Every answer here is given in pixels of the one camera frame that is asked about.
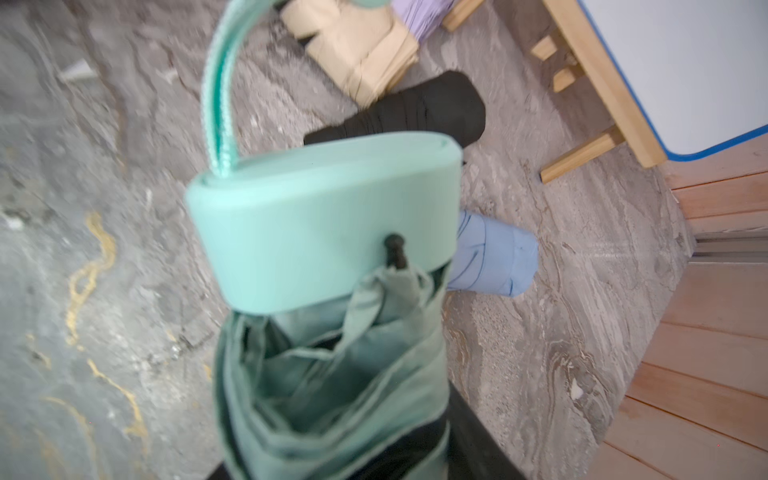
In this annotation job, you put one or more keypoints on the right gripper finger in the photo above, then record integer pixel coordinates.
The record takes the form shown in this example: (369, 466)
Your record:
(473, 454)

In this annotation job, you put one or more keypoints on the mint umbrella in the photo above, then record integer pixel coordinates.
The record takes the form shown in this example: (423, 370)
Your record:
(333, 259)

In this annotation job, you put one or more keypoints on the blue folded umbrella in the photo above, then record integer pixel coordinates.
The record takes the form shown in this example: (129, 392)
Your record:
(492, 257)

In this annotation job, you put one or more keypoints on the black folded umbrella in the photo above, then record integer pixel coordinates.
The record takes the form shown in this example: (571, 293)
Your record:
(448, 104)

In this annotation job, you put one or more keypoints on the beige umbrella beside purple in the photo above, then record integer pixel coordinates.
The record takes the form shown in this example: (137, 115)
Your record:
(364, 51)

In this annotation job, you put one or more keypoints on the purple folded umbrella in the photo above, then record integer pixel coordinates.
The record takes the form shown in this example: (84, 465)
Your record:
(422, 17)

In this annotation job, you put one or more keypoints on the white board blue frame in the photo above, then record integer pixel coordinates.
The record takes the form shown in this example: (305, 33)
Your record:
(697, 69)

